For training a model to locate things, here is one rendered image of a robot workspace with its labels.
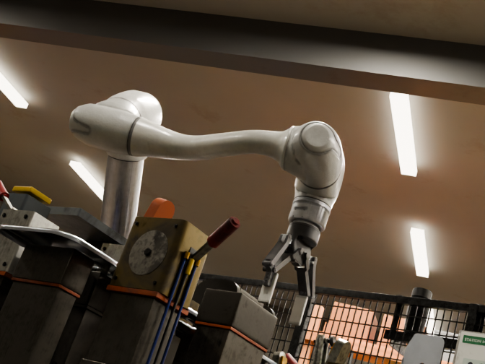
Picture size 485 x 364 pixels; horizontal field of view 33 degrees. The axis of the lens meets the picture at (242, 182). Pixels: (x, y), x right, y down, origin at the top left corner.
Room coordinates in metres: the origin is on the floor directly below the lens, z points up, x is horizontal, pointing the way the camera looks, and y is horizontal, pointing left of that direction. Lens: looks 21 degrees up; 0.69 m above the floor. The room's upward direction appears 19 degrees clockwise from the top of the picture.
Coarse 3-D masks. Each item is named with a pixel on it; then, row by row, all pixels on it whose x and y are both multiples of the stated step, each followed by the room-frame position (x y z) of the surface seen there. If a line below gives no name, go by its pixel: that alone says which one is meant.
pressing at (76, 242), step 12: (0, 228) 1.29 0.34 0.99; (12, 228) 1.27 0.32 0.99; (24, 228) 1.25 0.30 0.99; (36, 228) 1.23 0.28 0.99; (48, 228) 1.21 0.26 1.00; (12, 240) 1.35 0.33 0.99; (24, 240) 1.36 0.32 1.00; (36, 240) 1.33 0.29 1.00; (48, 240) 1.30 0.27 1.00; (60, 240) 1.28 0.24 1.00; (72, 240) 1.25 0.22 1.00; (84, 252) 1.30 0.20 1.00; (96, 252) 1.24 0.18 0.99; (96, 264) 1.35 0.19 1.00; (108, 264) 1.33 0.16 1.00; (192, 312) 1.43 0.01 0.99; (180, 324) 1.62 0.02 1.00; (264, 360) 1.69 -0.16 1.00
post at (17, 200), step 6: (12, 198) 1.61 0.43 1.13; (18, 198) 1.60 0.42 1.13; (24, 198) 1.59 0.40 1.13; (30, 198) 1.59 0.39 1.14; (12, 204) 1.60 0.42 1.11; (18, 204) 1.59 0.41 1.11; (24, 204) 1.58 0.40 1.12; (30, 204) 1.59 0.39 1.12; (36, 204) 1.60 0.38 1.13; (42, 204) 1.61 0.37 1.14; (0, 210) 1.62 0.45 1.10; (30, 210) 1.60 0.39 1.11; (36, 210) 1.61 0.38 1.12; (42, 210) 1.62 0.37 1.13; (48, 210) 1.63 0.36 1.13
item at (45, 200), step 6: (18, 186) 1.62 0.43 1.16; (24, 186) 1.61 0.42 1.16; (30, 186) 1.59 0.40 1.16; (18, 192) 1.62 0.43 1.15; (24, 192) 1.61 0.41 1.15; (30, 192) 1.59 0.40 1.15; (36, 192) 1.60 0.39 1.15; (36, 198) 1.62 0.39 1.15; (42, 198) 1.61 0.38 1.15; (48, 198) 1.63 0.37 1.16
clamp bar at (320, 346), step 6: (318, 336) 2.23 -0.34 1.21; (324, 336) 2.22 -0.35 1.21; (318, 342) 2.22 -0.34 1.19; (324, 342) 2.23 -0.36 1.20; (330, 342) 2.21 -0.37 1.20; (318, 348) 2.22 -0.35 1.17; (324, 348) 2.24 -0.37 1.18; (318, 354) 2.22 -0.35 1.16; (324, 354) 2.24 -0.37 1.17; (318, 360) 2.21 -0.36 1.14; (324, 360) 2.23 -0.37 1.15
